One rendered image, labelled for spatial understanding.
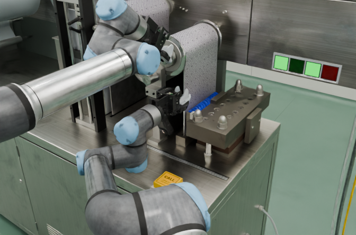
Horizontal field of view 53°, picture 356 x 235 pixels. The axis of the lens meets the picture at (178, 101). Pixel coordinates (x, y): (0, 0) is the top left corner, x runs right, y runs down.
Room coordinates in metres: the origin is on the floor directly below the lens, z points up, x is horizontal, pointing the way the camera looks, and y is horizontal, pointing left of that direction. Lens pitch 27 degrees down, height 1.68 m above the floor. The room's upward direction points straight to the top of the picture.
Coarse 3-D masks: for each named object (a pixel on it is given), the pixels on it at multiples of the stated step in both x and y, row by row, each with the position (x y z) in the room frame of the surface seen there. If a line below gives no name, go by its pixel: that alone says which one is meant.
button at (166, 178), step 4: (164, 172) 0.96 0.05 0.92; (168, 172) 0.96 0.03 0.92; (160, 176) 0.93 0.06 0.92; (164, 176) 0.93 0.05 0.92; (168, 176) 0.93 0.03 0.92; (172, 176) 0.93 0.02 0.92; (176, 176) 0.93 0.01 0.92; (156, 180) 0.91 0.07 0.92; (160, 180) 0.91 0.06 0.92; (164, 180) 0.91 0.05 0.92; (168, 180) 0.91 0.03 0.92; (172, 180) 0.91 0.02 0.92; (176, 180) 0.91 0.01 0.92; (180, 180) 0.91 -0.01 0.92; (156, 184) 0.90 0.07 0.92; (160, 184) 0.90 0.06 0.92; (164, 184) 0.89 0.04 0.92; (168, 184) 0.89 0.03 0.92
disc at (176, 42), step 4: (172, 40) 1.18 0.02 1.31; (176, 40) 1.17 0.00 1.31; (176, 44) 1.17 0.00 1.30; (180, 44) 1.17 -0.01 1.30; (180, 48) 1.16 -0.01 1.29; (180, 52) 1.16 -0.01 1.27; (184, 52) 1.16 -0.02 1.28; (184, 56) 1.15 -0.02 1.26; (184, 60) 1.15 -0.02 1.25; (184, 64) 1.15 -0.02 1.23; (180, 68) 1.16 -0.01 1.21; (168, 72) 1.19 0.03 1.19; (172, 72) 1.18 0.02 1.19; (176, 72) 1.17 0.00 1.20; (180, 72) 1.16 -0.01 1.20
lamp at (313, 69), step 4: (308, 64) 1.23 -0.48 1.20; (312, 64) 1.22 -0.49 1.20; (316, 64) 1.22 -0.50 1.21; (308, 68) 1.23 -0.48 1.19; (312, 68) 1.22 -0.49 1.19; (316, 68) 1.21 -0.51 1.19; (308, 72) 1.23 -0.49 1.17; (312, 72) 1.22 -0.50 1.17; (316, 72) 1.21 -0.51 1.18; (316, 76) 1.21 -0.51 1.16
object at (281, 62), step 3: (276, 57) 1.30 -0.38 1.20; (279, 57) 1.30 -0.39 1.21; (282, 57) 1.29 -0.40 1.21; (285, 57) 1.28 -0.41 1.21; (276, 60) 1.30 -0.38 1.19; (279, 60) 1.29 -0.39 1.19; (282, 60) 1.29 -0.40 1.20; (285, 60) 1.28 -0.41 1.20; (276, 63) 1.30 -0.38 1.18; (279, 63) 1.29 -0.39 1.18; (282, 63) 1.29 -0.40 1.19; (285, 63) 1.28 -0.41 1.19; (276, 66) 1.30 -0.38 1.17; (279, 66) 1.29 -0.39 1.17; (282, 66) 1.29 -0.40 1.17; (285, 66) 1.28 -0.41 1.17; (285, 69) 1.28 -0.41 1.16
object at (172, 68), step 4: (168, 40) 1.19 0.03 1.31; (164, 44) 1.20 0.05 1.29; (168, 44) 1.19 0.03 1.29; (172, 44) 1.18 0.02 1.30; (176, 48) 1.17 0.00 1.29; (176, 52) 1.17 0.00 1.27; (176, 56) 1.17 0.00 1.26; (180, 56) 1.16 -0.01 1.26; (176, 60) 1.17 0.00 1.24; (180, 60) 1.16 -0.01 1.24; (160, 64) 1.21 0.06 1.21; (176, 64) 1.17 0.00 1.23; (180, 64) 1.16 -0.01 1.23; (168, 68) 1.19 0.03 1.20; (172, 68) 1.18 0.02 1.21; (176, 68) 1.17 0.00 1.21
